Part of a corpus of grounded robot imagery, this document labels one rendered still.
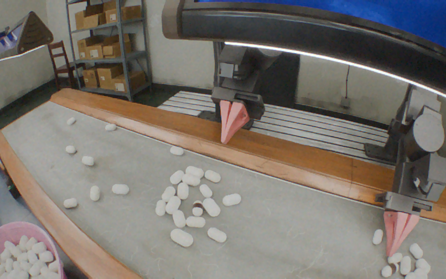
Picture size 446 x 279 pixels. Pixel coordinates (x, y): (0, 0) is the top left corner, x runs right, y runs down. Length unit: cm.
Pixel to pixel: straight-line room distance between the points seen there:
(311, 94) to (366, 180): 194
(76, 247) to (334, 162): 52
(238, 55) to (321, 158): 28
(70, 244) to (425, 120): 57
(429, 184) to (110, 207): 52
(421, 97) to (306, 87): 197
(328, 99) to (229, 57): 206
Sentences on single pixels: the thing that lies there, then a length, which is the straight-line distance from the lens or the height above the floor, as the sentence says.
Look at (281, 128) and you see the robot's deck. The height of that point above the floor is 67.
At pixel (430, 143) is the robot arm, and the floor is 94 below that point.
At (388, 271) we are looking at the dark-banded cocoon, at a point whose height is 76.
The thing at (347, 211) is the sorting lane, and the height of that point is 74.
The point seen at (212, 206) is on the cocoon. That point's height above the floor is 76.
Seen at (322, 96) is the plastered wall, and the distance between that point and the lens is 239.
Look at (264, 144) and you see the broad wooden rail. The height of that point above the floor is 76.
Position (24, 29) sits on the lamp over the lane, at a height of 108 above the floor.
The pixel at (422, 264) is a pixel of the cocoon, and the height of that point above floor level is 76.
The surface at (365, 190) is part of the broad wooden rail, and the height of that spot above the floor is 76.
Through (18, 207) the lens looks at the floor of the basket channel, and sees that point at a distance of 72.
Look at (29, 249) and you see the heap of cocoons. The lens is 50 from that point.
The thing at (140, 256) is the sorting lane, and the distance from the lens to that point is 37.
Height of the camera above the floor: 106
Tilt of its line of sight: 34 degrees down
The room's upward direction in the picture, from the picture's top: straight up
